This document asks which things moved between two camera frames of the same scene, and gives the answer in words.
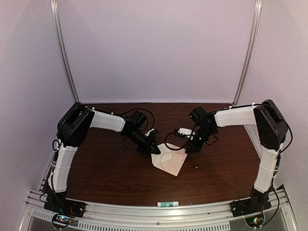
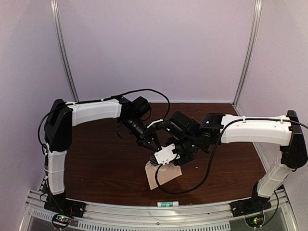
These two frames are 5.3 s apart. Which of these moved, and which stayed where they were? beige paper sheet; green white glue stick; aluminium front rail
Moved: beige paper sheet
Stayed: green white glue stick; aluminium front rail
